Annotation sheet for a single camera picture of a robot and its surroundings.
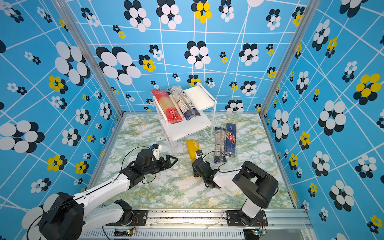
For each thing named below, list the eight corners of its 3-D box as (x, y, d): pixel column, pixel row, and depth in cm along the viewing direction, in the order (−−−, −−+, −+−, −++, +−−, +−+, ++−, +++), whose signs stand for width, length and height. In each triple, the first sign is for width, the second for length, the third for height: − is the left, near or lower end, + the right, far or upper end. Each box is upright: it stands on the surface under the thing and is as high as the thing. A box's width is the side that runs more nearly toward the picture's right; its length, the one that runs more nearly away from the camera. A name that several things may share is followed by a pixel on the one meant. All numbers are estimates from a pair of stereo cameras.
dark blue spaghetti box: (224, 156, 98) (225, 153, 94) (226, 126, 114) (227, 122, 111) (234, 157, 97) (236, 154, 94) (235, 127, 113) (236, 123, 110)
